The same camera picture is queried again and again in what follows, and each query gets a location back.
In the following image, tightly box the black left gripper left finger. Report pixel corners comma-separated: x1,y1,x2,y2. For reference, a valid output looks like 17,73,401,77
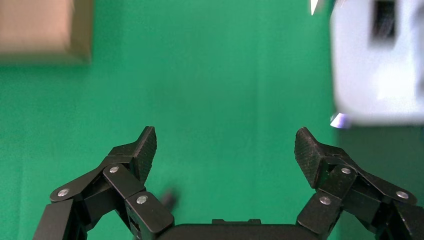
32,125,175,240

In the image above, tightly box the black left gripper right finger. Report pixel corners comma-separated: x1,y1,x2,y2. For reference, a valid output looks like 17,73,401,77
294,126,424,240

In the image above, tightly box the open brown cardboard box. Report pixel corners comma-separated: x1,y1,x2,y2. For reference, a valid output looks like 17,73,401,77
0,0,95,65

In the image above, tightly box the green tablecloth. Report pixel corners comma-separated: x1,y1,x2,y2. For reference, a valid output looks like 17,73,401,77
0,0,424,240

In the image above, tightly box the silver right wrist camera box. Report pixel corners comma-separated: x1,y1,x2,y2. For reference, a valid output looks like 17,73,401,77
329,0,424,128

